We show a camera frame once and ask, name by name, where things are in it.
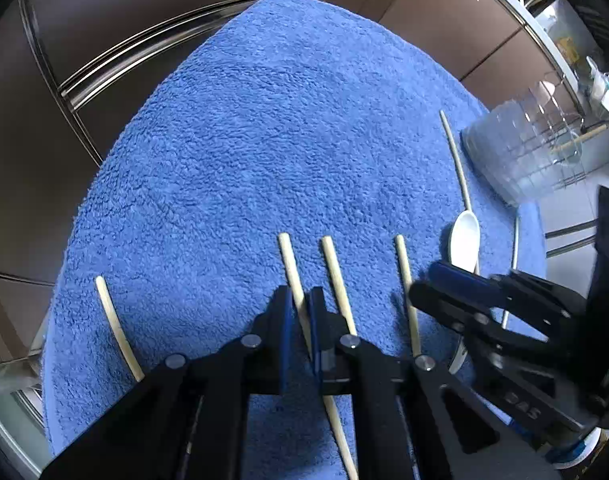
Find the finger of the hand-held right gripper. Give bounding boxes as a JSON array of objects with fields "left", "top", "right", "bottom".
[
  {"left": 409, "top": 281, "right": 500, "bottom": 341},
  {"left": 428, "top": 261, "right": 510, "bottom": 306}
]

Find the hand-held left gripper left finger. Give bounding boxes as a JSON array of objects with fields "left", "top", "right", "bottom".
[{"left": 42, "top": 285, "right": 295, "bottom": 480}]

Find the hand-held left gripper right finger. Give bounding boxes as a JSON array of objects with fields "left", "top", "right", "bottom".
[{"left": 308, "top": 287, "right": 560, "bottom": 480}]

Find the white spoon with wooden handle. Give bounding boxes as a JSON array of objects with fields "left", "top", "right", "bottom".
[{"left": 439, "top": 110, "right": 481, "bottom": 275}]

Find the wooden chopstick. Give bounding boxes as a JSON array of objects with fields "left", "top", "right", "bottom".
[
  {"left": 394, "top": 235, "right": 421, "bottom": 359},
  {"left": 94, "top": 276, "right": 145, "bottom": 382},
  {"left": 278, "top": 233, "right": 359, "bottom": 480},
  {"left": 321, "top": 236, "right": 358, "bottom": 337}
]

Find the clear plastic container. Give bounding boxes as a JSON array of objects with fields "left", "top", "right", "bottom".
[{"left": 461, "top": 79, "right": 586, "bottom": 207}]

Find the blue fleece towel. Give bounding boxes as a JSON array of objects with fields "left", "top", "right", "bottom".
[{"left": 42, "top": 0, "right": 547, "bottom": 480}]

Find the grey kitchen countertop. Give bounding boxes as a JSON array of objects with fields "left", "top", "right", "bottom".
[{"left": 449, "top": 0, "right": 587, "bottom": 113}]

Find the chrome metal frame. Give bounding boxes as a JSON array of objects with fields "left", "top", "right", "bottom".
[{"left": 545, "top": 219, "right": 599, "bottom": 258}]

